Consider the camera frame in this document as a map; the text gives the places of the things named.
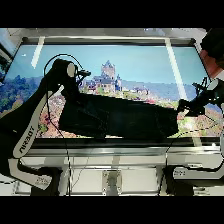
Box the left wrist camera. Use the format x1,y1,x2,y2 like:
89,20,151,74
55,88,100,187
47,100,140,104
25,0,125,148
77,68,92,86

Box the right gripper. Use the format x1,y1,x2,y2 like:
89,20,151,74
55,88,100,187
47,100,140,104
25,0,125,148
176,96,206,118

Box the black cable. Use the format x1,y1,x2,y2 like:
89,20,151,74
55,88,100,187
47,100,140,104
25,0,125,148
159,117,224,188
42,53,85,197

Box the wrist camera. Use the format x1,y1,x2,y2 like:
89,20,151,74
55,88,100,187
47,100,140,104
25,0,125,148
192,77,210,98
77,68,92,86

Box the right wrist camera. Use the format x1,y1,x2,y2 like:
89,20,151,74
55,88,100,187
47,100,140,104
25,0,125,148
192,77,210,98

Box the black pants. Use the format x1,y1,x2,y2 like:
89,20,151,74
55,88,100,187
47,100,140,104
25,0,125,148
57,91,182,141

